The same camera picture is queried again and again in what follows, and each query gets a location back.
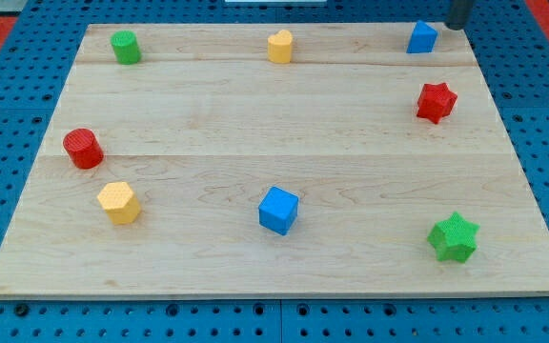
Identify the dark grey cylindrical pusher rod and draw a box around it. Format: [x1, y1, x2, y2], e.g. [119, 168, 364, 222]
[444, 0, 475, 30]

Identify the blue triangle block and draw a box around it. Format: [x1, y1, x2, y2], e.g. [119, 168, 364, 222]
[406, 20, 438, 53]

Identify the red star block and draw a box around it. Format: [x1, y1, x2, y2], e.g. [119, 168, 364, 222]
[417, 83, 458, 125]

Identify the yellow heart block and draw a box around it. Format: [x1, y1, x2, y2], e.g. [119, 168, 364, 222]
[267, 30, 294, 64]

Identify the green star block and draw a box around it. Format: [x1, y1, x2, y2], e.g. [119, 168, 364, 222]
[427, 212, 480, 263]

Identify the wooden board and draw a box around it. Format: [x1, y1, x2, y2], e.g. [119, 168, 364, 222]
[0, 23, 549, 300]

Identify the blue cube block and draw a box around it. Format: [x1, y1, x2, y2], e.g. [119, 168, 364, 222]
[258, 187, 299, 235]

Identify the green cylinder block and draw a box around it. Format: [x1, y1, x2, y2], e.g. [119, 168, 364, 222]
[110, 30, 141, 65]

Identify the yellow hexagon block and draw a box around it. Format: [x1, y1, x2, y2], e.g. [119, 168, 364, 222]
[97, 181, 141, 225]

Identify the red cylinder block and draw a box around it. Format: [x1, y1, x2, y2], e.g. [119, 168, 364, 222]
[63, 128, 104, 170]

